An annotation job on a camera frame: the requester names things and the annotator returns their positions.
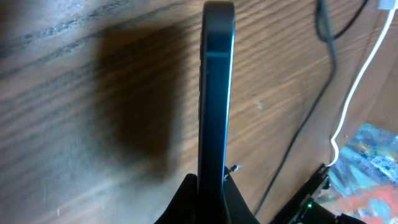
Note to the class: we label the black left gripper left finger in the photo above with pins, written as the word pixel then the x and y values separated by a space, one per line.
pixel 182 207

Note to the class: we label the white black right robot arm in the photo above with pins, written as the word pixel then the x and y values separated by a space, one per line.
pixel 302 207

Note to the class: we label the white power strip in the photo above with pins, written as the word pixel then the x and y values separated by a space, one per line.
pixel 387 4

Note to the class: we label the black smartphone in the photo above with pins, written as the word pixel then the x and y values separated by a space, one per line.
pixel 216 57

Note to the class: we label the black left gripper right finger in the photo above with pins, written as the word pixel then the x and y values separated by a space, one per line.
pixel 237 210

